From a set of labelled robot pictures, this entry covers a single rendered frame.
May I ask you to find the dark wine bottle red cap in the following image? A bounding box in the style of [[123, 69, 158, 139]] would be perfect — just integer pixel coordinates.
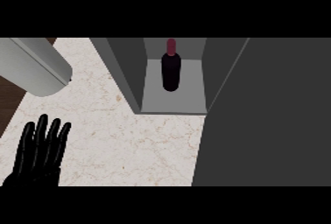
[[160, 38, 182, 93]]

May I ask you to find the grey open cabinet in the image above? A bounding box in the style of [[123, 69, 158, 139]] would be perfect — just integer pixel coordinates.
[[89, 38, 251, 116]]

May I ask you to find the dark grey cabinet door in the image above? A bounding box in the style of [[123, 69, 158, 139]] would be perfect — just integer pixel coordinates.
[[191, 38, 331, 187]]

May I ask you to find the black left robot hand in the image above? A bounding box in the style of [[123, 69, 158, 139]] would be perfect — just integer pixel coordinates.
[[1, 113, 72, 187]]

